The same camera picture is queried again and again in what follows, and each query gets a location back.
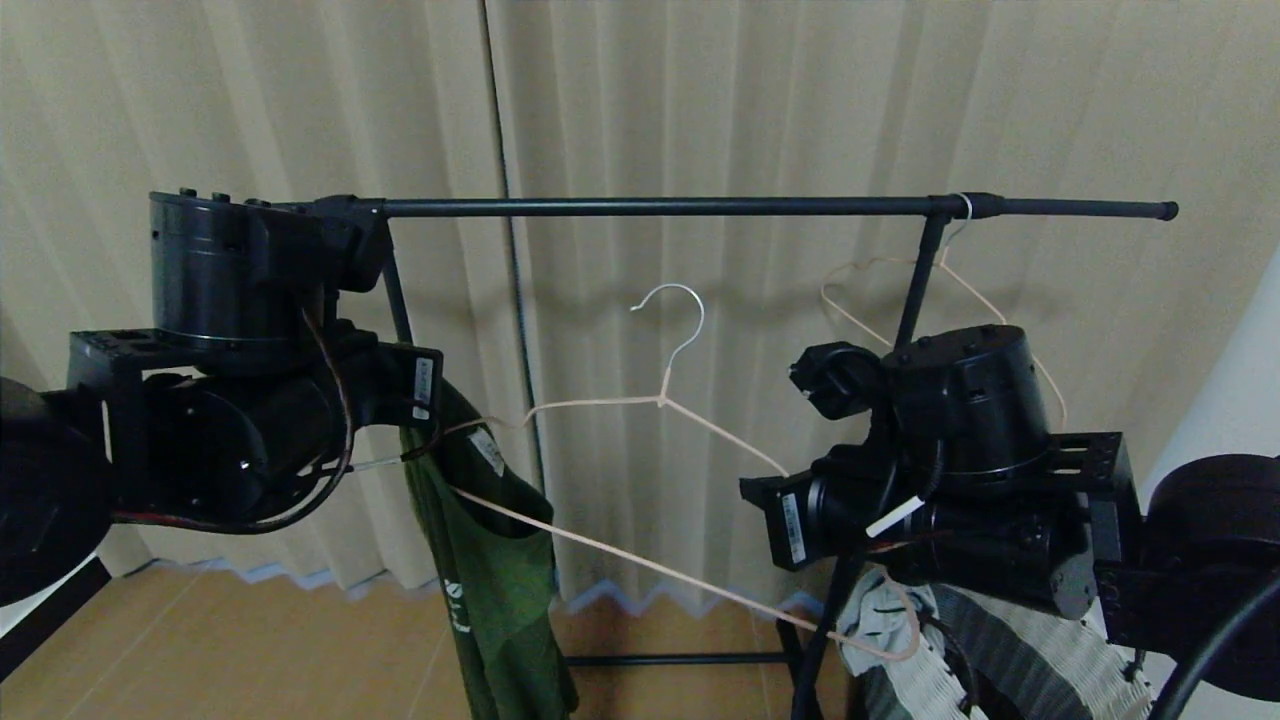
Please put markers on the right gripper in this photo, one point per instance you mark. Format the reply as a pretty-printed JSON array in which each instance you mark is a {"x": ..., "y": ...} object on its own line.
[{"x": 830, "y": 510}]

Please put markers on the pink clothes hanger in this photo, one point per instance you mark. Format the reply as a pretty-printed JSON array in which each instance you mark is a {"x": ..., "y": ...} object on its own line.
[
  {"x": 1000, "y": 312},
  {"x": 620, "y": 548}
]

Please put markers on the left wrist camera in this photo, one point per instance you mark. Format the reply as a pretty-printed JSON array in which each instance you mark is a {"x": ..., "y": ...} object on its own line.
[{"x": 345, "y": 240}]

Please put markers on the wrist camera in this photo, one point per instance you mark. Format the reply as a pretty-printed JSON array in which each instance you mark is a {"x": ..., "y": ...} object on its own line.
[
  {"x": 345, "y": 240},
  {"x": 835, "y": 380}
]

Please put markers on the black clothes rack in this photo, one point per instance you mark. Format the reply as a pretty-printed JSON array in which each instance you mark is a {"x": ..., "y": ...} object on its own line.
[{"x": 700, "y": 207}]

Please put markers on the beige curtain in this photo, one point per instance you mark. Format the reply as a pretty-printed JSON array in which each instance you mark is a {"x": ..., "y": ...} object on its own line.
[{"x": 700, "y": 100}]

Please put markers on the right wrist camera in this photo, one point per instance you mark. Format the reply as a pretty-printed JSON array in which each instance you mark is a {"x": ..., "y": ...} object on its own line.
[{"x": 835, "y": 380}]

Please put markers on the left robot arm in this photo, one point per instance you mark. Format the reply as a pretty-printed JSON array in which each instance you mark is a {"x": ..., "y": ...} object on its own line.
[{"x": 230, "y": 280}]

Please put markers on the green long-sleeved shirt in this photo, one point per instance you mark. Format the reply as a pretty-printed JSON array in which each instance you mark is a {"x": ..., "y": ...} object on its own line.
[{"x": 500, "y": 600}]

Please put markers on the white laundry basket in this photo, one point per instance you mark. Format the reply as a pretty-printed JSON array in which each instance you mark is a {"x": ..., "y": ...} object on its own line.
[{"x": 1030, "y": 660}]

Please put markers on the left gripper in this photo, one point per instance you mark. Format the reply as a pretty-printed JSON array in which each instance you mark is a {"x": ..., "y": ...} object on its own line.
[{"x": 240, "y": 450}]

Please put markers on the pale grey shorts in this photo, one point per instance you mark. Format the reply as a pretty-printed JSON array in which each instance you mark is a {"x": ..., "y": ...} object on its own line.
[{"x": 870, "y": 620}]

